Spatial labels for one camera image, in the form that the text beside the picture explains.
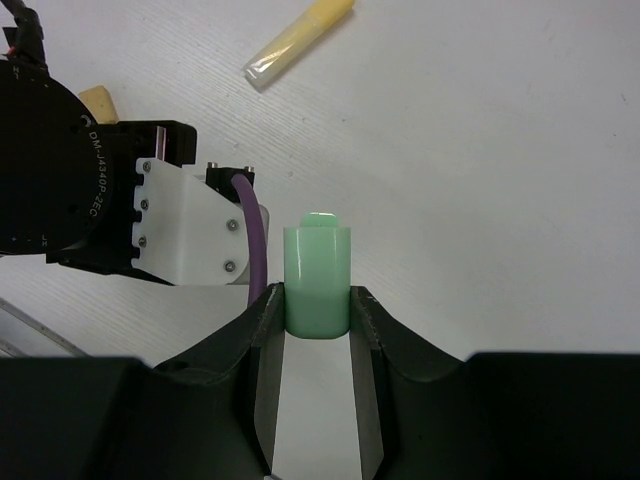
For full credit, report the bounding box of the yellow eraser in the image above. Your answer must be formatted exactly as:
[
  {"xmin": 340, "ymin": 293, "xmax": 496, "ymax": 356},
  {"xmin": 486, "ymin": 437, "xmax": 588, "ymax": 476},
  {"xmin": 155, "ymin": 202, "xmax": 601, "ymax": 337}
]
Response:
[{"xmin": 78, "ymin": 85, "xmax": 119, "ymax": 124}]

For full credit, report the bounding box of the yellow highlighter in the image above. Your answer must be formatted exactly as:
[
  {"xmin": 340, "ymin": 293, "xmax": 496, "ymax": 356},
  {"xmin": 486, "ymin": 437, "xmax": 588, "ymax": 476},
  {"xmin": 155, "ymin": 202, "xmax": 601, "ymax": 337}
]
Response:
[{"xmin": 243, "ymin": 0, "xmax": 355, "ymax": 91}]

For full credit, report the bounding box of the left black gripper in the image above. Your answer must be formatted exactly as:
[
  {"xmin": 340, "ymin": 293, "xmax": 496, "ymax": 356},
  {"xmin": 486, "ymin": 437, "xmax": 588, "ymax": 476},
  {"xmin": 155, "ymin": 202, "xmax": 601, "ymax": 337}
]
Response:
[{"xmin": 47, "ymin": 120, "xmax": 197, "ymax": 285}]

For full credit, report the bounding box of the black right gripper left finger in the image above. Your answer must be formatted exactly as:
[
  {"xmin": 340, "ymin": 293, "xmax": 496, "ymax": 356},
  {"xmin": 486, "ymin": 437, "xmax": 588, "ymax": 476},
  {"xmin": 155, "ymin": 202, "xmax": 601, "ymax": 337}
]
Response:
[{"xmin": 1, "ymin": 284, "xmax": 284, "ymax": 479}]

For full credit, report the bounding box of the green highlighter cap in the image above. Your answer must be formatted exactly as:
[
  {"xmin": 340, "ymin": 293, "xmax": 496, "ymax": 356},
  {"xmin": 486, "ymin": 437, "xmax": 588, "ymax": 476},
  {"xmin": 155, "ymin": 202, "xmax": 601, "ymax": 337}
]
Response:
[{"xmin": 283, "ymin": 212, "xmax": 351, "ymax": 340}]

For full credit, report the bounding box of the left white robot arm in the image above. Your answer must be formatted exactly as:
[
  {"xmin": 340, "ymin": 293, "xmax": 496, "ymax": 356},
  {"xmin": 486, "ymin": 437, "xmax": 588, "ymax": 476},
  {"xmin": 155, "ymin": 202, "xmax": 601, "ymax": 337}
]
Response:
[{"xmin": 1, "ymin": 1, "xmax": 197, "ymax": 283}]

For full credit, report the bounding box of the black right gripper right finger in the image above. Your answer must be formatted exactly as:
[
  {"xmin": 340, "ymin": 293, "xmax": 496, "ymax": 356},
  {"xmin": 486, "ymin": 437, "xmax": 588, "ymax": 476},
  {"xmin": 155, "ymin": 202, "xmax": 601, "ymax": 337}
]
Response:
[{"xmin": 349, "ymin": 287, "xmax": 639, "ymax": 479}]

